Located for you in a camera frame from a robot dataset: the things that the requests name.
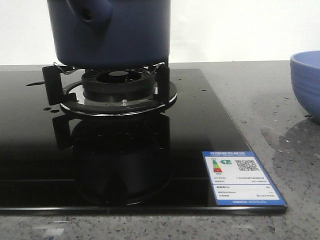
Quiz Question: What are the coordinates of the light blue ribbed bowl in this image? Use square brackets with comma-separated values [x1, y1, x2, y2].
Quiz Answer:
[290, 50, 320, 122]

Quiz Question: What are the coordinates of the dark blue cooking pot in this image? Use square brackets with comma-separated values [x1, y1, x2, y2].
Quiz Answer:
[47, 0, 171, 69]

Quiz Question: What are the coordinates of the black glass gas cooktop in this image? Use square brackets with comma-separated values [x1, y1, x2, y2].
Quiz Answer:
[0, 69, 288, 215]

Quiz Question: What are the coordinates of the black round gas burner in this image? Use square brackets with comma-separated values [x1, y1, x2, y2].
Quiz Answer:
[81, 68, 156, 103]

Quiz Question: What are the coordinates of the black pot support grate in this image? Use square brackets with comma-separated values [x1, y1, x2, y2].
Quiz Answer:
[42, 62, 178, 118]

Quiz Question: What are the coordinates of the blue white energy label sticker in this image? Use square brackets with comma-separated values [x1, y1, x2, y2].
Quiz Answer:
[202, 151, 286, 207]

